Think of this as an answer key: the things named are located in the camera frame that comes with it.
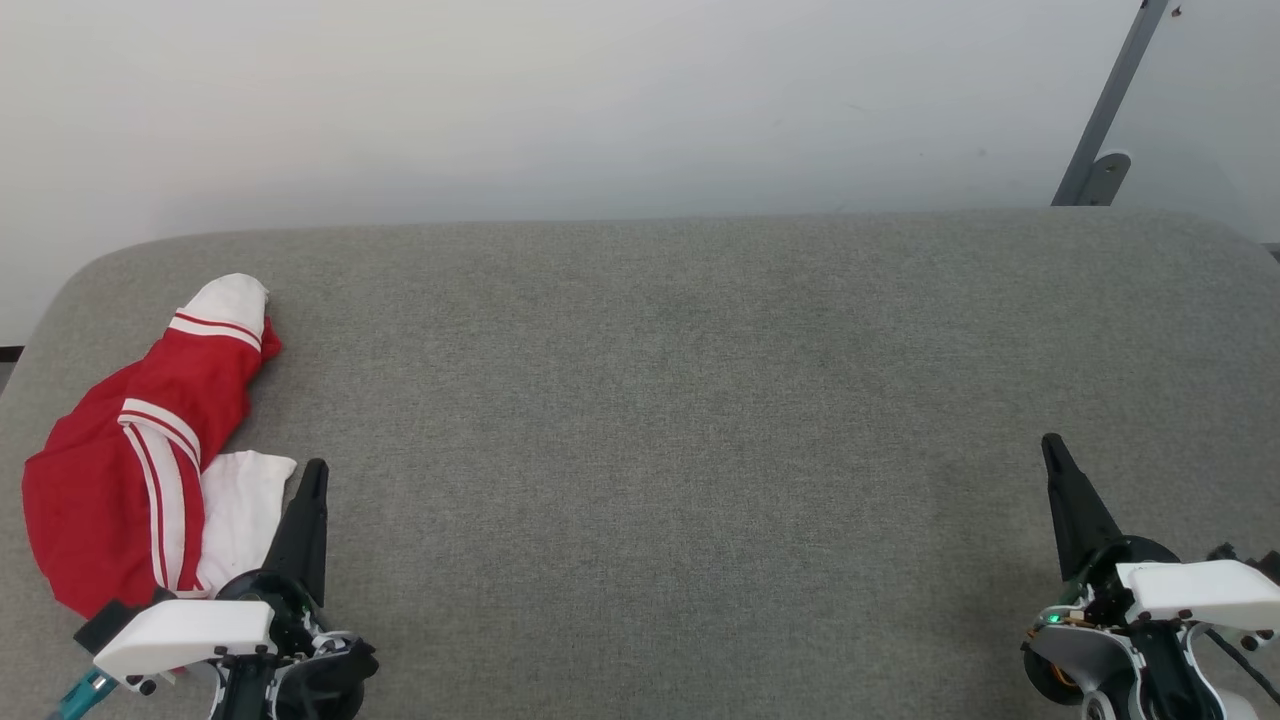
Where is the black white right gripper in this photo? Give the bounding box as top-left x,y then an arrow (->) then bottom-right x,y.
1022,433 -> 1223,720

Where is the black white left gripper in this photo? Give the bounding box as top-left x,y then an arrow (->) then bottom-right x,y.
208,459 -> 380,720

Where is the red white basketball jersey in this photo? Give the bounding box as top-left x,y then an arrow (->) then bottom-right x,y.
22,273 -> 298,621

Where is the grey fabric sofa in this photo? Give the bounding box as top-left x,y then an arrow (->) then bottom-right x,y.
0,207 -> 1280,720

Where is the teal-plug left camera cable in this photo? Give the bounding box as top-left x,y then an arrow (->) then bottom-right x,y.
50,668 -> 119,720

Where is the grey metal post bracket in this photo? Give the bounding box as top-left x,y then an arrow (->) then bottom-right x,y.
1078,150 -> 1133,207

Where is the grey metal post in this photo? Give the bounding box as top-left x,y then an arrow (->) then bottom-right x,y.
1052,0 -> 1171,207

